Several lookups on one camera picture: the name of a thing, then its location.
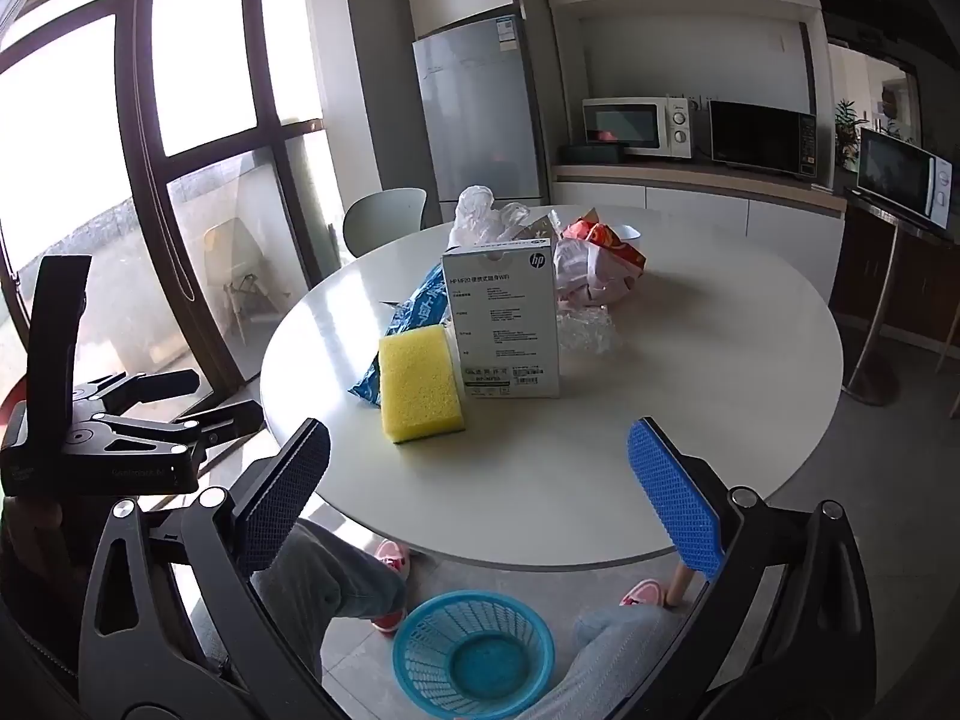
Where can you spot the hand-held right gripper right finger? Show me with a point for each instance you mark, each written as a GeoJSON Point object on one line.
{"type": "Point", "coordinates": [675, 502]}

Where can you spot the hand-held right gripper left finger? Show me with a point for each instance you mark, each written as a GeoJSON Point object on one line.
{"type": "Point", "coordinates": [289, 499]}

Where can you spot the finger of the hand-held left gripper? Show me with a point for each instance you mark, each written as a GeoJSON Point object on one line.
{"type": "Point", "coordinates": [225, 421]}
{"type": "Point", "coordinates": [150, 384]}

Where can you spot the blue plastic basket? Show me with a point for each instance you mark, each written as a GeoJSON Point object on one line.
{"type": "Point", "coordinates": [427, 645]}

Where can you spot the brown textured cardboard piece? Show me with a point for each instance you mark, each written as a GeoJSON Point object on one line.
{"type": "Point", "coordinates": [541, 225]}

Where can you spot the wooden table leg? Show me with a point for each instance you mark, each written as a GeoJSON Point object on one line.
{"type": "Point", "coordinates": [679, 589]}

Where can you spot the person's left leg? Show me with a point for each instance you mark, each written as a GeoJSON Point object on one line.
{"type": "Point", "coordinates": [330, 577]}

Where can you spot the person's leg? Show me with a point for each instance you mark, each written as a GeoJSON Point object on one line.
{"type": "Point", "coordinates": [615, 652]}
{"type": "Point", "coordinates": [330, 577]}

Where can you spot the pink red shoe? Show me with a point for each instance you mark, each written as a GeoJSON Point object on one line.
{"type": "Point", "coordinates": [391, 559]}
{"type": "Point", "coordinates": [641, 591]}

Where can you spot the pale chair with wooden legs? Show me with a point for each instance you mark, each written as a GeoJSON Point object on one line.
{"type": "Point", "coordinates": [232, 247]}

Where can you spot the person's right leg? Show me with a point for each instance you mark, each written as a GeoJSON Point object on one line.
{"type": "Point", "coordinates": [615, 652]}

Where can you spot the yellow sponge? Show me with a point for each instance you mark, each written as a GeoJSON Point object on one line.
{"type": "Point", "coordinates": [420, 386]}

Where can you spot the crumpled clear plastic wrap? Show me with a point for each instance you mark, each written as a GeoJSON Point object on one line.
{"type": "Point", "coordinates": [589, 330]}

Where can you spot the blue plastic package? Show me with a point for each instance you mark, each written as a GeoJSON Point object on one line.
{"type": "Point", "coordinates": [420, 307]}

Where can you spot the white printed box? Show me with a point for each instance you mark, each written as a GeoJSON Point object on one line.
{"type": "Point", "coordinates": [502, 315]}

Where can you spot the grey green chair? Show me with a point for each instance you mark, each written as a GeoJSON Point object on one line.
{"type": "Point", "coordinates": [386, 217]}

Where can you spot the metal stand pole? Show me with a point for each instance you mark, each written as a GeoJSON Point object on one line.
{"type": "Point", "coordinates": [879, 300]}

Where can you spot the white counter cabinet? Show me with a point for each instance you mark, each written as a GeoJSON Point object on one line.
{"type": "Point", "coordinates": [712, 214]}

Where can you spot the clear plastic bag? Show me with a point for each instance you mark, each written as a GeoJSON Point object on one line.
{"type": "Point", "coordinates": [476, 217]}

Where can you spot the dark wooden cabinet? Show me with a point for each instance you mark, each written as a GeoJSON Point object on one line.
{"type": "Point", "coordinates": [915, 285]}

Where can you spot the black microwave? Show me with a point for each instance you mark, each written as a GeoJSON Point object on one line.
{"type": "Point", "coordinates": [757, 136]}

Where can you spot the white microwave with dials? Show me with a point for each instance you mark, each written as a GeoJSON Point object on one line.
{"type": "Point", "coordinates": [634, 127]}

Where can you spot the white microwave with dark door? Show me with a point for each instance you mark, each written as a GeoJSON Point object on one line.
{"type": "Point", "coordinates": [896, 172]}

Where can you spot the silver refrigerator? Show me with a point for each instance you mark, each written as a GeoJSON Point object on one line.
{"type": "Point", "coordinates": [480, 112]}

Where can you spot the green potted plant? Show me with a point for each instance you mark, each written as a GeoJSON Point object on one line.
{"type": "Point", "coordinates": [846, 131]}

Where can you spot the dark window frame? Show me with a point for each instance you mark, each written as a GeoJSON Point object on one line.
{"type": "Point", "coordinates": [135, 127]}

